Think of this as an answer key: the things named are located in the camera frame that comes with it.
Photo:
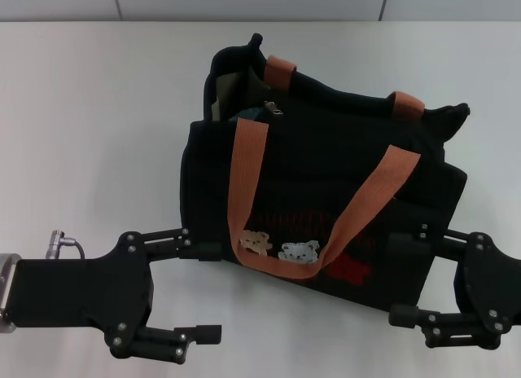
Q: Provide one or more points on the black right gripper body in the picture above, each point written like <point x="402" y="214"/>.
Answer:
<point x="488" y="280"/>

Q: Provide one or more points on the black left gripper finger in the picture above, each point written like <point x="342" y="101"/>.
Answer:
<point x="203" y="333"/>
<point x="209" y="251"/>

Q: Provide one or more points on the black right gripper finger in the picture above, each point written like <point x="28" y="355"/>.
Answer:
<point x="403" y="316"/>
<point x="403" y="247"/>

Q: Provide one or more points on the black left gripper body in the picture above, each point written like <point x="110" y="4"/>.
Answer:
<point x="81" y="288"/>

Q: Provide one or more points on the teal item inside bag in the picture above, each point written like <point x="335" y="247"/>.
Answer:
<point x="248" y="114"/>

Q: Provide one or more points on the silver zipper pull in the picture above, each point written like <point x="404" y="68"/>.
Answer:
<point x="273" y="108"/>

